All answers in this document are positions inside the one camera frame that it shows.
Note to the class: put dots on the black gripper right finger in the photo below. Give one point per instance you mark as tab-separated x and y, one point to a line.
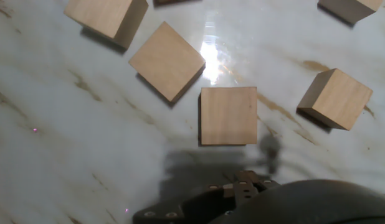
247	183

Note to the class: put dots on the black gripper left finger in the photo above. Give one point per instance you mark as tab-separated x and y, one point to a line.
161	214

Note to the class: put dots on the large wooden cube block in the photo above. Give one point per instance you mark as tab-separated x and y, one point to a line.
229	115
102	18
335	99
167	60
351	9
177	1

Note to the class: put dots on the white marble pattern mat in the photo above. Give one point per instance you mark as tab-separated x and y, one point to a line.
71	124

